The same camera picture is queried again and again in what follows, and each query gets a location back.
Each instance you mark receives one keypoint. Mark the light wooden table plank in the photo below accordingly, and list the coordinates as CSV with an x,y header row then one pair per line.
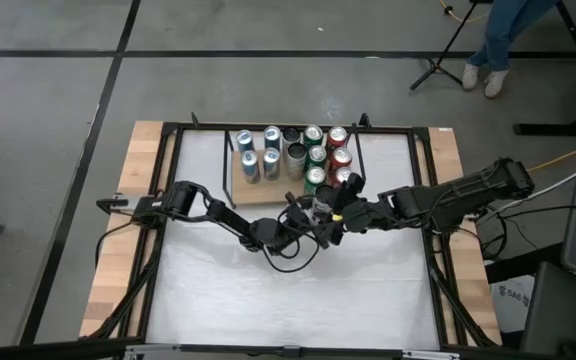
x,y
118,280
473,280

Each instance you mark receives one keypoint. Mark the white printed box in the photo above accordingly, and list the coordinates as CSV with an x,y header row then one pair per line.
x,y
513,305

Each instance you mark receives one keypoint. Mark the white Celsius can yellow band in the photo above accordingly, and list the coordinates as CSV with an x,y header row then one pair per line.
x,y
324,197

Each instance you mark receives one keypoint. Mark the silver camera mount bar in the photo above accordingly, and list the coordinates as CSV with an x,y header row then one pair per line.
x,y
293,351

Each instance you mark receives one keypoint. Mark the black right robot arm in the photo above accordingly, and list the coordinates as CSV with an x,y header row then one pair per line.
x,y
458,197

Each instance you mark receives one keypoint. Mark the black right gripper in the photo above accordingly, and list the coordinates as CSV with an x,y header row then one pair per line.
x,y
365,214

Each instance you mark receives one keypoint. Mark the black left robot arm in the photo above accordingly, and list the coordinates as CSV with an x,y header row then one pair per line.
x,y
218,210

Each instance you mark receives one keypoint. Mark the person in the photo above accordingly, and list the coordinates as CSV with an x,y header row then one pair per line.
x,y
508,25

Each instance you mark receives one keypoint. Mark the green soda can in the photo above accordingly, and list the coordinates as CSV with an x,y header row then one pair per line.
x,y
314,177
313,134
316,156

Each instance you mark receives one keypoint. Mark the blue silver Red Bull can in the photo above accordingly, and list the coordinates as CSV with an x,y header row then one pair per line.
x,y
244,141
250,166
271,162
272,136

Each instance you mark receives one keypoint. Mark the dark grey equipment box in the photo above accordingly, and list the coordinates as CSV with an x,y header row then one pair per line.
x,y
558,310

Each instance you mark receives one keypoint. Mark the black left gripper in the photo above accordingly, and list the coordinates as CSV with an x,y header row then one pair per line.
x,y
288,230

